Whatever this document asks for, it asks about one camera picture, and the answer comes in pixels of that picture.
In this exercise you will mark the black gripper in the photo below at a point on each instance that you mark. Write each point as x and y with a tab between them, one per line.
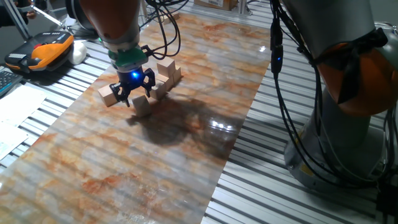
132	79

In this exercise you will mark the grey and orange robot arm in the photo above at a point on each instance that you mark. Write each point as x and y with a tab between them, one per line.
335	21

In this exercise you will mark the forearm in black sleeve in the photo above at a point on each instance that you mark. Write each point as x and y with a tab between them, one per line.
9	17

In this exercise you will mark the person's hand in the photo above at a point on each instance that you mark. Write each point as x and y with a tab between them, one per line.
31	14

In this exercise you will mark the white computer mouse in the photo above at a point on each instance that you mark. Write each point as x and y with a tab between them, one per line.
77	53

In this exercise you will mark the orange marble pattern mat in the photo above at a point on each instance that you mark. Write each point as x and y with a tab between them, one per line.
140	174

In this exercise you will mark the orange and black teach pendant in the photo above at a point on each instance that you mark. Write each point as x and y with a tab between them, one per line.
43	51

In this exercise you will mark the brown cardboard box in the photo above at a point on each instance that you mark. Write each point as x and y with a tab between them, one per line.
217	3

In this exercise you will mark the white paper sheet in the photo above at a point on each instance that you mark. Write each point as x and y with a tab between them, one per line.
9	138
20	104

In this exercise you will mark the black computer keyboard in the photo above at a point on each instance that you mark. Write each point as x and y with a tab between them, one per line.
7	82

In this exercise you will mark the aluminium extrusion profile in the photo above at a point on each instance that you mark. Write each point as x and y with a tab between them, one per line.
17	18
244	6

